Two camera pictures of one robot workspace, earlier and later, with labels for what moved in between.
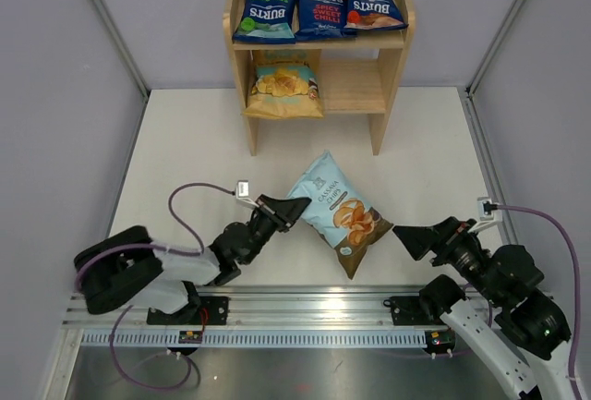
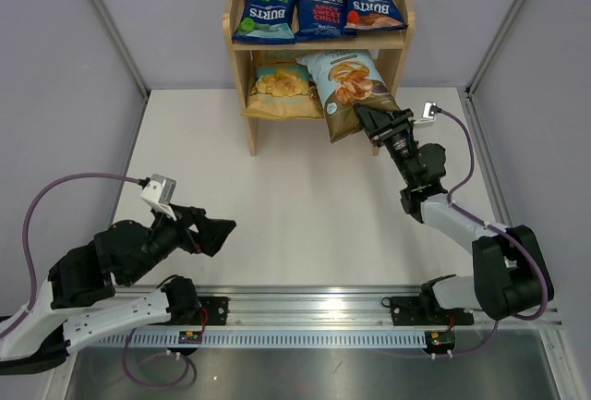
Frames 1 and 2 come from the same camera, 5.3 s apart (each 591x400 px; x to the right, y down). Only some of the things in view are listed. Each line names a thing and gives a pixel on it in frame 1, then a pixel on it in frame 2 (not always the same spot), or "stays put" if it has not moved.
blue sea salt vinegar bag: (269, 11) stays put
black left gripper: (283, 213) -> (211, 232)
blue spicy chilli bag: (371, 7) stays put
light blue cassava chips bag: (338, 212) -> (343, 79)
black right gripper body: (460, 249) -> (398, 139)
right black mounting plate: (407, 311) stays put
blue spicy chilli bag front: (323, 13) stays put
